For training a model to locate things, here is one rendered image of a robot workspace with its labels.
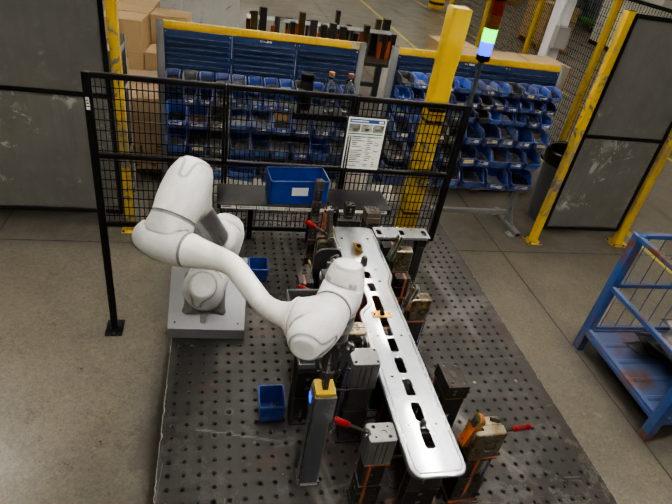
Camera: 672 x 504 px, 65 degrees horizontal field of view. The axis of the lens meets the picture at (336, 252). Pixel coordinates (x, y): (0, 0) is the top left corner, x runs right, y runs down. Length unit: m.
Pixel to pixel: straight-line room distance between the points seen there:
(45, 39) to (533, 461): 3.51
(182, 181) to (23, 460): 1.80
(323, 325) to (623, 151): 4.26
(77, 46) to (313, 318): 2.99
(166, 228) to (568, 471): 1.70
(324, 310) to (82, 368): 2.26
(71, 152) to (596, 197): 4.33
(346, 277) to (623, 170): 4.22
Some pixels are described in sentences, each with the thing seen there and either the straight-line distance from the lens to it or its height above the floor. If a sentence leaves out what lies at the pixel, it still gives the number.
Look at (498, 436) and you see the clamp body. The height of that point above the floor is 1.05.
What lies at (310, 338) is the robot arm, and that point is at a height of 1.54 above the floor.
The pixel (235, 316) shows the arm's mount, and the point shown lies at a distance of 2.32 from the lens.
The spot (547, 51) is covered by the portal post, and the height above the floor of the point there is 1.28.
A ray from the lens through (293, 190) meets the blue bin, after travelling 2.66.
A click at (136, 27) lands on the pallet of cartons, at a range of 6.13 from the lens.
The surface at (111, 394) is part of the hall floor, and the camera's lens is 3.13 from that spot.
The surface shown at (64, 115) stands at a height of 0.89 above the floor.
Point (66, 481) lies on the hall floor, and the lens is 2.86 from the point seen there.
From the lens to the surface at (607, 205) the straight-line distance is 5.42.
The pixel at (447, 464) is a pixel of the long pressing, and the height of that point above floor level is 1.00.
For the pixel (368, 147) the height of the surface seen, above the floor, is 1.28.
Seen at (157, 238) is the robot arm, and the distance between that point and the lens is 1.54.
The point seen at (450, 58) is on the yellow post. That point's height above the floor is 1.77.
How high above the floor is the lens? 2.34
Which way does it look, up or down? 33 degrees down
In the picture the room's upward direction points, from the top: 10 degrees clockwise
